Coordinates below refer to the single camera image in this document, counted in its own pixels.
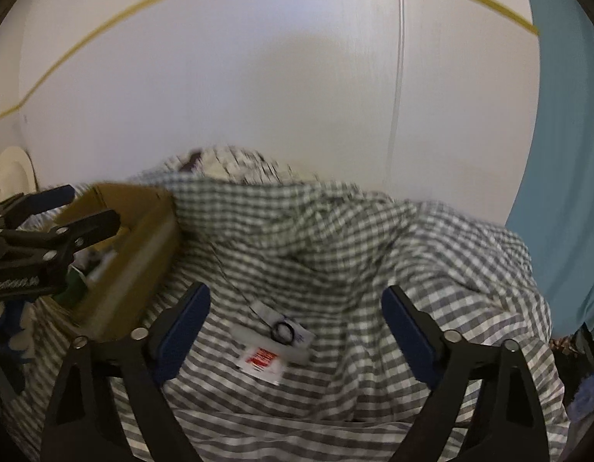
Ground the green snack packet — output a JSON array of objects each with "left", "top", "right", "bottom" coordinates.
[{"left": 61, "top": 264, "right": 88, "bottom": 309}]

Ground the blue patterned cloth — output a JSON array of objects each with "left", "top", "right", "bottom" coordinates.
[{"left": 0, "top": 293, "right": 38, "bottom": 395}]

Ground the cardboard box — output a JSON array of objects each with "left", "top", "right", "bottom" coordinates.
[{"left": 37, "top": 182, "right": 182, "bottom": 342}]

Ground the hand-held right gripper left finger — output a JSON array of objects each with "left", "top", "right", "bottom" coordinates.
[{"left": 39, "top": 281, "right": 212, "bottom": 462}]

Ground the floral patterned pillow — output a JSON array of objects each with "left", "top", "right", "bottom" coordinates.
[{"left": 164, "top": 147, "right": 298, "bottom": 184}]

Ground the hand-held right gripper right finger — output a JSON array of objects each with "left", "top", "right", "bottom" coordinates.
[{"left": 381, "top": 285, "right": 550, "bottom": 462}]

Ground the white sachet with red label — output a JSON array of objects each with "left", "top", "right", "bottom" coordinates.
[{"left": 237, "top": 344, "right": 285, "bottom": 387}]

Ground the dark bag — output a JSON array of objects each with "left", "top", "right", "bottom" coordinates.
[{"left": 550, "top": 322, "right": 594, "bottom": 424}]

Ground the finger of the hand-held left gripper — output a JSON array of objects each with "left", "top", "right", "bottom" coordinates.
[
  {"left": 0, "top": 184, "right": 77, "bottom": 232},
  {"left": 3, "top": 209, "right": 122, "bottom": 264}
]

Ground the white packet with black ring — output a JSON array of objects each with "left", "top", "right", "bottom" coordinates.
[{"left": 249, "top": 301, "right": 317, "bottom": 347}]

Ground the grey white checked blanket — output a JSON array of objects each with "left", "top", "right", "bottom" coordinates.
[{"left": 0, "top": 144, "right": 572, "bottom": 462}]

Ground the teal curtain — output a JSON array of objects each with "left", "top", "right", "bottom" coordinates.
[{"left": 506, "top": 0, "right": 594, "bottom": 342}]

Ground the white padded headboard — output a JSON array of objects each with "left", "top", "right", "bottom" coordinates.
[{"left": 0, "top": 148, "right": 38, "bottom": 203}]

